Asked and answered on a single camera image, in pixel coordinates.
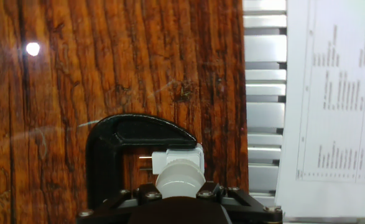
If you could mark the black C-clamp with steel screw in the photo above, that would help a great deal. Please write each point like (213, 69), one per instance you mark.
(107, 149)

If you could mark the brown wooden board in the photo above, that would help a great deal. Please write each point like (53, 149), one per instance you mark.
(107, 62)

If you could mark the printed white paper sheet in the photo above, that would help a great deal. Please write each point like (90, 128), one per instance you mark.
(334, 109)

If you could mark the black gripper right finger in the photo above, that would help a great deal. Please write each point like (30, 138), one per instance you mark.
(247, 208)

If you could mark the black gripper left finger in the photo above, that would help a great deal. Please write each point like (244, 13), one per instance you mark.
(110, 208)

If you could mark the white plug socket adapter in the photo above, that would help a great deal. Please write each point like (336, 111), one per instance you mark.
(182, 155)

